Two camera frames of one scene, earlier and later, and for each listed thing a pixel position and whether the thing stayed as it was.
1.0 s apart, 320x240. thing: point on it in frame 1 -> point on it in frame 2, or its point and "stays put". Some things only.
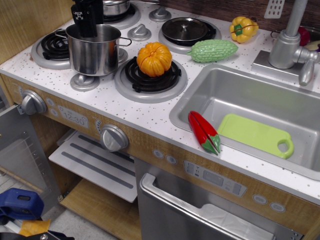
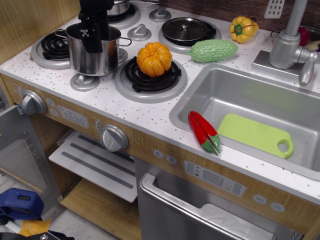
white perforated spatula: x=274 y=9 stays put
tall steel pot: x=94 y=56 stays put
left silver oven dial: x=32 y=103 stays put
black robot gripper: x=86 y=14 -> x=93 y=13
